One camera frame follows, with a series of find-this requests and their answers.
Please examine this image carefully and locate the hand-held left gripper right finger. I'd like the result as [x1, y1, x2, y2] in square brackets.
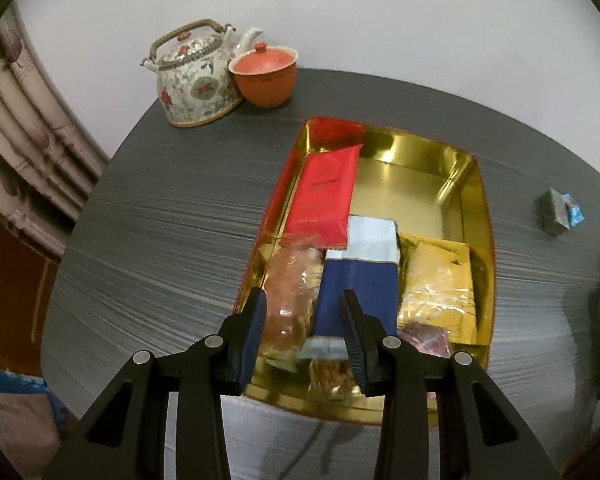
[340, 302, 556, 480]

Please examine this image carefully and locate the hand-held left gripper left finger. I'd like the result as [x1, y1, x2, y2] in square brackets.
[42, 287, 268, 480]

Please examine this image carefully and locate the clear packet of reddish snacks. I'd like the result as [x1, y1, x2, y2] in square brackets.
[257, 242, 326, 361]

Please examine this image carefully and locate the pink snack packet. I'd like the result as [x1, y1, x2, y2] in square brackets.
[397, 323, 454, 361]

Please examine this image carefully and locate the navy and pale blue packet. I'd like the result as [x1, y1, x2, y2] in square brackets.
[300, 215, 401, 361]

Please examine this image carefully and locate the red foil packet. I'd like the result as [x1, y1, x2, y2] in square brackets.
[282, 143, 365, 250]

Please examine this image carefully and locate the gold and maroon tin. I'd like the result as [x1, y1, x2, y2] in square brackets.
[232, 116, 497, 429]

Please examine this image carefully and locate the large yellow packet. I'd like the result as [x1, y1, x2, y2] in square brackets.
[397, 232, 481, 349]

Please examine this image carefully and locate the small blue snack packet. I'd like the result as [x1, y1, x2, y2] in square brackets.
[537, 187, 586, 237]

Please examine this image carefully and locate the brown wooden cabinet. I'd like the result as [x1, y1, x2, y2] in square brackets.
[0, 204, 64, 376]

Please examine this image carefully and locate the orange lidded tea cup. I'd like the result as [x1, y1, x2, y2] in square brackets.
[228, 41, 300, 110]

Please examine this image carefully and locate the floral ceramic teapot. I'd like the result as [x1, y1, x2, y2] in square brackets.
[140, 19, 264, 128]

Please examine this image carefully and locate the beige ribbed furniture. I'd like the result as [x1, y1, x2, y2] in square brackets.
[0, 2, 109, 261]

